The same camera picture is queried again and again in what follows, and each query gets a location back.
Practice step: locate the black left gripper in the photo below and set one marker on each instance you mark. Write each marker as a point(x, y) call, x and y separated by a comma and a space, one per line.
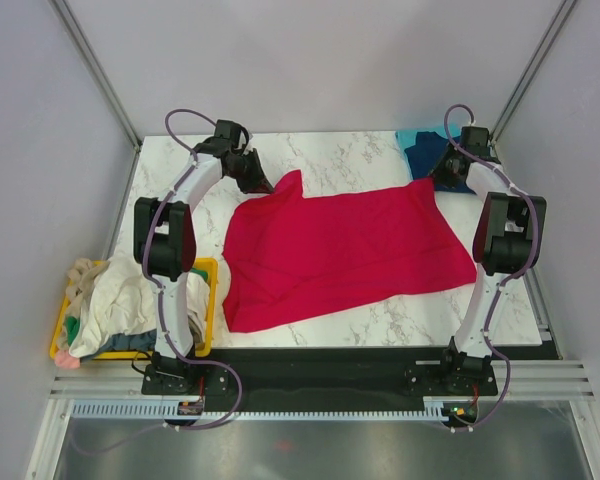
point(258, 184)

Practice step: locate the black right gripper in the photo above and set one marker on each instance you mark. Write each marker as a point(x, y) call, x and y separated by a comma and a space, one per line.
point(439, 175)

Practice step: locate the magenta red t shirt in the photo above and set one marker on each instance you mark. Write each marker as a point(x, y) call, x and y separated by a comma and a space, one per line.
point(293, 258)

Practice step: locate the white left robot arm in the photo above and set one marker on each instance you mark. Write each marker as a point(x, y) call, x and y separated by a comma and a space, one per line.
point(164, 245)

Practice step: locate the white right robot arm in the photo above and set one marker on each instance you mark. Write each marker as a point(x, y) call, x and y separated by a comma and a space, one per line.
point(506, 244)

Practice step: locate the navy blue folded t shirt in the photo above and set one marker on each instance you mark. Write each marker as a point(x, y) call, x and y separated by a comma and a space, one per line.
point(425, 160)

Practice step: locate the light blue folded t shirt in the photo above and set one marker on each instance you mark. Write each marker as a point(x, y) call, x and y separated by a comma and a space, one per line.
point(410, 137)

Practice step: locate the cream white t shirt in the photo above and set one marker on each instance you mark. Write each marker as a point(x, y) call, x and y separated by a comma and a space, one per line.
point(109, 298)

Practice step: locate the grey blue t shirt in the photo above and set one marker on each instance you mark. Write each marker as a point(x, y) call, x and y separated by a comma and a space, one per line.
point(143, 342)

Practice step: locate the green garment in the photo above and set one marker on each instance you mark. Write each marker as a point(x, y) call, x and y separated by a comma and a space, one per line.
point(72, 327)

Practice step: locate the pink garment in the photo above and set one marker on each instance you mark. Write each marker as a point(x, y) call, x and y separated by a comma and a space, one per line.
point(65, 361)

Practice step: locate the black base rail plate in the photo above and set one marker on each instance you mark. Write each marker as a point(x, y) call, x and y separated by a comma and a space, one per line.
point(322, 378)

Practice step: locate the right aluminium frame post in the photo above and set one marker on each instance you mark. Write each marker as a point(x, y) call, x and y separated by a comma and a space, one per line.
point(543, 48)

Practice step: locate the aluminium frame post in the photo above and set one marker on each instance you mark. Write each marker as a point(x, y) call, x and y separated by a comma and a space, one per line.
point(89, 58)
point(543, 48)

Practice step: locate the left aluminium frame post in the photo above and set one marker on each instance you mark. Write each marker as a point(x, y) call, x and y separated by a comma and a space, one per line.
point(89, 58)

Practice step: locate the white slotted cable duct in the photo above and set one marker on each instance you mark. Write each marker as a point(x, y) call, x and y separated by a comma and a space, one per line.
point(188, 409)

